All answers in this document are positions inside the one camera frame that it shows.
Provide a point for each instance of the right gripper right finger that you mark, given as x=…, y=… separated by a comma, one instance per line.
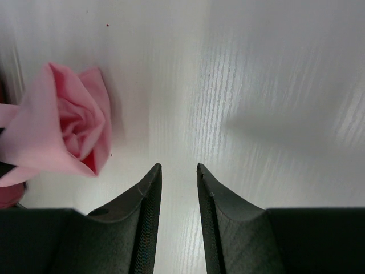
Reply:
x=240, y=237

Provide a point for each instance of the pink t shirt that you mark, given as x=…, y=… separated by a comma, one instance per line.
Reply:
x=63, y=124

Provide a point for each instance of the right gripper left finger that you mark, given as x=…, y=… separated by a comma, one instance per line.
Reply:
x=118, y=237

